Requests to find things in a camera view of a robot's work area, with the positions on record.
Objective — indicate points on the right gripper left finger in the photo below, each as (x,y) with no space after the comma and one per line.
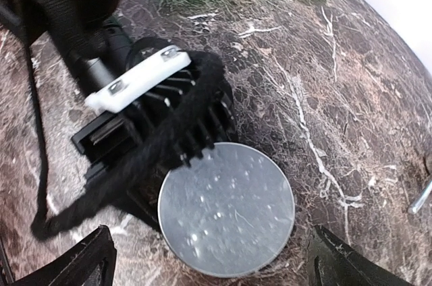
(90,262)

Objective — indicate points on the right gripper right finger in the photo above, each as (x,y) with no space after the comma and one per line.
(331,261)

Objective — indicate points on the metal scoop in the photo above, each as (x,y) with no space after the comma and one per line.
(421,199)

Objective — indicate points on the clear plastic lid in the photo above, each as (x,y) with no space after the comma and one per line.
(228,214)

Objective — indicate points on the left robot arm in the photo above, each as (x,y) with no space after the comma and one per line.
(91,43)

